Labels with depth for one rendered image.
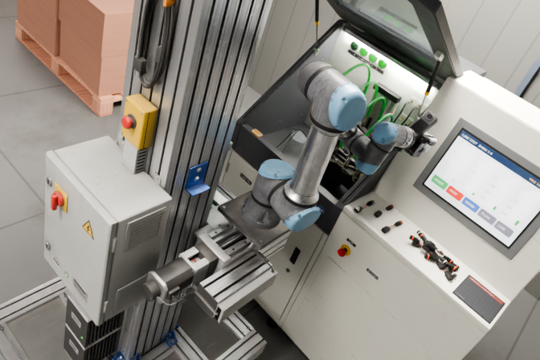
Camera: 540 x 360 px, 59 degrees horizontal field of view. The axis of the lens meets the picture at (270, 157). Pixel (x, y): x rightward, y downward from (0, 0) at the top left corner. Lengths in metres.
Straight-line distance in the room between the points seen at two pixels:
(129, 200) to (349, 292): 1.18
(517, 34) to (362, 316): 2.10
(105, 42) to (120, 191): 2.26
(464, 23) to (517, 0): 0.34
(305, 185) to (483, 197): 0.85
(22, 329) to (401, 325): 1.58
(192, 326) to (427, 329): 1.05
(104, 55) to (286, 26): 1.62
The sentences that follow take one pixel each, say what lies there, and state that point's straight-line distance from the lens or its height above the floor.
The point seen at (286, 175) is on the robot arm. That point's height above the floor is 1.27.
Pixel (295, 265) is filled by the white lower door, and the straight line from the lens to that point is 2.38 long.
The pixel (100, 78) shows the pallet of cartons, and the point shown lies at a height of 0.32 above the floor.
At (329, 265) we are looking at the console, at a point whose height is 0.66.
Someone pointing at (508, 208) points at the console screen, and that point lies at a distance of 2.04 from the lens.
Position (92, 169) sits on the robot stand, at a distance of 1.48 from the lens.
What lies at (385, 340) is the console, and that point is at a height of 0.57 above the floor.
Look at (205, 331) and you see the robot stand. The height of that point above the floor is 0.21.
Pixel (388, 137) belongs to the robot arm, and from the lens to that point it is 1.57.
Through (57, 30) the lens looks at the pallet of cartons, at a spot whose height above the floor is 0.39.
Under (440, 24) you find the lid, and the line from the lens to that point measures 1.65.
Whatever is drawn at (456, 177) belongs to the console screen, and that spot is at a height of 1.24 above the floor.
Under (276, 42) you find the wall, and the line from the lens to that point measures 4.43.
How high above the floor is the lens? 2.19
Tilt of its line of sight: 35 degrees down
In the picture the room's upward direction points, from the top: 20 degrees clockwise
